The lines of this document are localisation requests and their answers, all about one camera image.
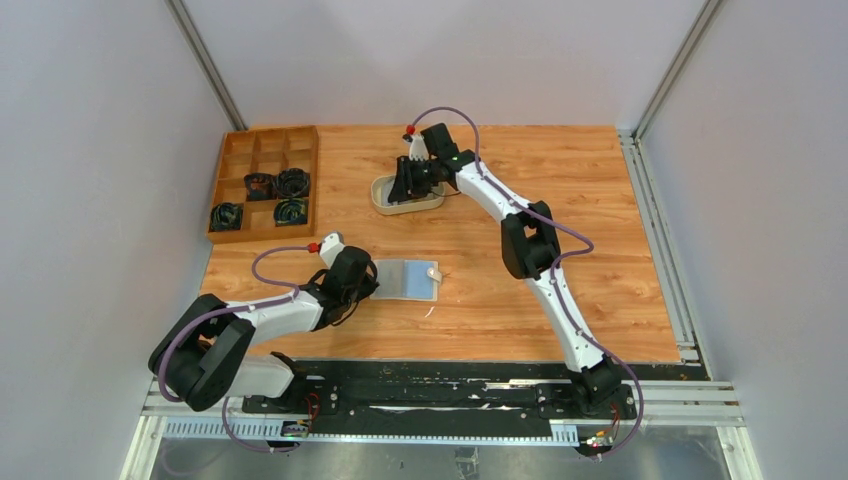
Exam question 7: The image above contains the beige oval plastic tray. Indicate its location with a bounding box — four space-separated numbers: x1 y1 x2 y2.
370 175 446 216

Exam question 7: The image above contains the beige leather card holder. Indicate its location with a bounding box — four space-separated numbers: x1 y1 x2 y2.
370 259 443 302

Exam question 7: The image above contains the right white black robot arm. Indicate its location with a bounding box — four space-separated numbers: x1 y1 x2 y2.
388 123 633 415

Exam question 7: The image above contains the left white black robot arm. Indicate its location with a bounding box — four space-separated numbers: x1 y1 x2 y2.
148 241 378 411

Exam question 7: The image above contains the rolled dark belt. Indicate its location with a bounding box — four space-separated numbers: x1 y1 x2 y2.
272 198 308 227
244 172 275 201
209 202 243 232
271 168 311 199

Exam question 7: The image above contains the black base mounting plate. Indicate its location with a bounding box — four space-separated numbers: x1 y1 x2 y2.
227 360 706 439

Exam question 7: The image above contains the wooden compartment organizer box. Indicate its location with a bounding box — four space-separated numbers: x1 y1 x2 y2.
207 125 319 244

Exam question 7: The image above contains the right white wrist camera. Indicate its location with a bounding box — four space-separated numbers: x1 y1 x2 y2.
402 125 430 161

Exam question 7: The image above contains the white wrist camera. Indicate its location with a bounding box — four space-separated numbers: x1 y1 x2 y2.
307 231 346 268
402 125 430 161

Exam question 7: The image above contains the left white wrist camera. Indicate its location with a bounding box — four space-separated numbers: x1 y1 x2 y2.
307 231 346 268

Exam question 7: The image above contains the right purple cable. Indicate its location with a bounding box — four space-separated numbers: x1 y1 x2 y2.
407 105 645 458

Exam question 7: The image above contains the left aluminium frame post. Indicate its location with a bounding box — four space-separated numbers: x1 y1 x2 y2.
164 0 248 131

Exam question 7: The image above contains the aluminium frame post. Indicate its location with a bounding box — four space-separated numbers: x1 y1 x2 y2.
632 0 725 143
164 0 248 131

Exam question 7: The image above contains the right aluminium frame post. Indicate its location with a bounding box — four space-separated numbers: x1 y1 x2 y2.
632 0 725 143

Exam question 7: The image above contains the aluminium front rail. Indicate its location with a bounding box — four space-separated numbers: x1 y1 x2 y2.
142 379 744 447

